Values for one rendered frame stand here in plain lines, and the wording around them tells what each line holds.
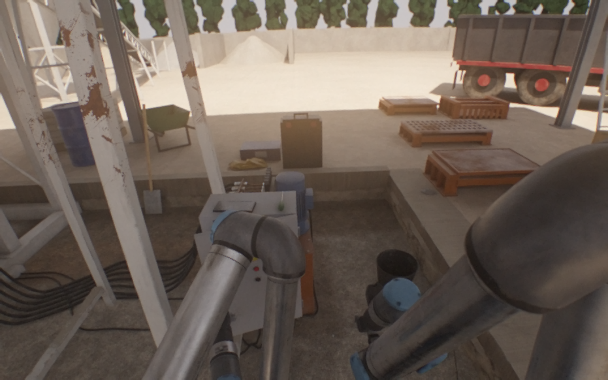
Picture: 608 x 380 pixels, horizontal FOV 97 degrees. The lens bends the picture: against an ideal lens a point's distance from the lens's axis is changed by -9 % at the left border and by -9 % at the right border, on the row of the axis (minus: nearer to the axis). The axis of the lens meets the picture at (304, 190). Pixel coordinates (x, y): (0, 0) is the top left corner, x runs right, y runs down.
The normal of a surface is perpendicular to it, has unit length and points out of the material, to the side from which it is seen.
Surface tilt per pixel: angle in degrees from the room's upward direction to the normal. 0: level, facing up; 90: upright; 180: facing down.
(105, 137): 80
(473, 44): 90
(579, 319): 89
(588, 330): 88
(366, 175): 90
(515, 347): 6
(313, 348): 0
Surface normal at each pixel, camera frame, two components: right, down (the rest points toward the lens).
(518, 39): -0.53, 0.41
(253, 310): 0.32, 0.44
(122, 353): -0.04, -0.88
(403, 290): 0.11, -0.70
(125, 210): 0.02, 0.31
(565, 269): -0.43, 0.20
